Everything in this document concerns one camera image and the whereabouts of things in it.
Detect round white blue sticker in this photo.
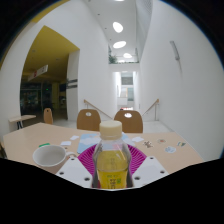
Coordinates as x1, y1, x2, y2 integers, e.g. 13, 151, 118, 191
164, 145, 177, 155

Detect white mug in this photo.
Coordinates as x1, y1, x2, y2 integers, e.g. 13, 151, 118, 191
32, 144, 78, 168

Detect green balcony plants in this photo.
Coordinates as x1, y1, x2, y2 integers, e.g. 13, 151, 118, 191
107, 46, 119, 65

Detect oval ceiling lights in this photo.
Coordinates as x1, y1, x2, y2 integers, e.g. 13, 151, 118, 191
111, 0, 134, 60

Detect brown and white sticker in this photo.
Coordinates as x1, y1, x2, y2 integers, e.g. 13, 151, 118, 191
142, 139, 154, 149

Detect wooden stair handrail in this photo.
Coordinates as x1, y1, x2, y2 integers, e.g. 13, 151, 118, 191
83, 98, 114, 121
142, 98, 161, 122

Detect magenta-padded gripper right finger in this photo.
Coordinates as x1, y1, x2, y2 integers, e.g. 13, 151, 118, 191
126, 143, 170, 188

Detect dark pillar sign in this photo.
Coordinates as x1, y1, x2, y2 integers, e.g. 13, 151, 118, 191
65, 78, 79, 90

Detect small wooden side table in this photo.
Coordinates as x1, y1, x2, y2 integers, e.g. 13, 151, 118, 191
8, 114, 37, 131

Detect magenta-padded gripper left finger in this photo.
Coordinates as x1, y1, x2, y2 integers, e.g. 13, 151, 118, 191
55, 143, 101, 190

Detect clear bottle with yellow drink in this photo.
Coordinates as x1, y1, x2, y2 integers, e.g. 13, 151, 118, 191
91, 120, 134, 190

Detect white hanging sign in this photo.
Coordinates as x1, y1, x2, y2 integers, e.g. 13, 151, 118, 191
27, 64, 50, 83

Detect wooden chair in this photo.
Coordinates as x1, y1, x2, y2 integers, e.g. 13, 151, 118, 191
113, 109, 144, 135
76, 108, 102, 132
43, 107, 55, 126

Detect light blue paper sheet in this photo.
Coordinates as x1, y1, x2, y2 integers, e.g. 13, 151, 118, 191
77, 132, 135, 155

